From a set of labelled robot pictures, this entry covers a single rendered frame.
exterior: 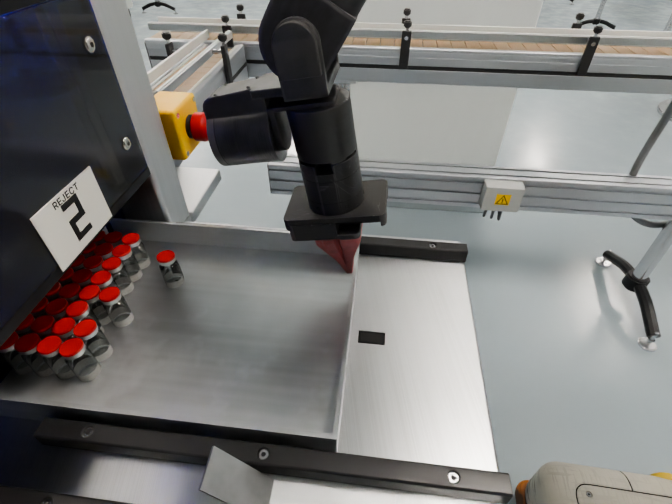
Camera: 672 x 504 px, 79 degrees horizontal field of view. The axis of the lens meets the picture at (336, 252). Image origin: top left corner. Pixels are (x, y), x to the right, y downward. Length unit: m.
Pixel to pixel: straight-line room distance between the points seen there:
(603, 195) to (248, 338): 1.32
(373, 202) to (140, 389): 0.29
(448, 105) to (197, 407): 1.70
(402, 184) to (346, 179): 1.03
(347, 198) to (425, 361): 0.19
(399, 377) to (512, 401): 1.11
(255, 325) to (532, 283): 1.57
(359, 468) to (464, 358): 0.17
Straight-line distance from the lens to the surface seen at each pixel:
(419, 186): 1.41
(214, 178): 0.74
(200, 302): 0.51
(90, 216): 0.47
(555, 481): 1.14
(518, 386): 1.57
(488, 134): 2.02
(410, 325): 0.48
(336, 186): 0.38
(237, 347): 0.46
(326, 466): 0.37
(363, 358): 0.44
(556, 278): 1.99
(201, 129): 0.62
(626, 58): 1.35
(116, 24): 0.53
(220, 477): 0.35
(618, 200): 1.61
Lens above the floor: 1.25
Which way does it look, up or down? 42 degrees down
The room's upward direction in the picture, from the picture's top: straight up
